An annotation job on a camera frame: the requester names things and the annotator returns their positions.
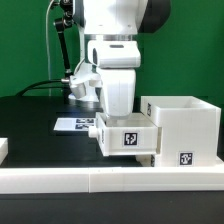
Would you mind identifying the black camera stand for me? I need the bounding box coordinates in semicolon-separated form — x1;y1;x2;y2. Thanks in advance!
53;0;74;83

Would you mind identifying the white marker sheet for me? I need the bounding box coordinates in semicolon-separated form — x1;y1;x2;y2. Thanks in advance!
54;118;95;131

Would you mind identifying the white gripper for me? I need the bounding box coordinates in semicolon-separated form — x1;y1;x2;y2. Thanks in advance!
87;40;141;118

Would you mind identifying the white cable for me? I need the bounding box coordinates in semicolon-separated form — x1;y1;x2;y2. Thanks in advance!
45;0;56;97

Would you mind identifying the white drawer cabinet frame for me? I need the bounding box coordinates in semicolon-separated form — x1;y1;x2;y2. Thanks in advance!
140;96;221;167

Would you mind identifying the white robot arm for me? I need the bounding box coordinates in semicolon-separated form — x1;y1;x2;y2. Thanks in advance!
70;0;171;120

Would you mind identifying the black cable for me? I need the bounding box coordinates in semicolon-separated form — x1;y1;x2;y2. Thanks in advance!
14;79;74;98

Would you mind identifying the white left border block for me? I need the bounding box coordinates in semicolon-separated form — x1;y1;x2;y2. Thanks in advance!
0;138;8;165

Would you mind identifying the white front drawer box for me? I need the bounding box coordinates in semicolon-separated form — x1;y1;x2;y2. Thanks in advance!
135;155;154;167

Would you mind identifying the white drawer box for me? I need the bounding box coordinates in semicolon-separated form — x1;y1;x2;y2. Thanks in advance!
88;112;158;156
135;155;154;167

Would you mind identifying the white border wall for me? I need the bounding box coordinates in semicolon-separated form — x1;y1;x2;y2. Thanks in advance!
0;165;224;194

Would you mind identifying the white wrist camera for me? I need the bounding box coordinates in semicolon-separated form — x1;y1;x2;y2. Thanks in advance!
69;72;101;102

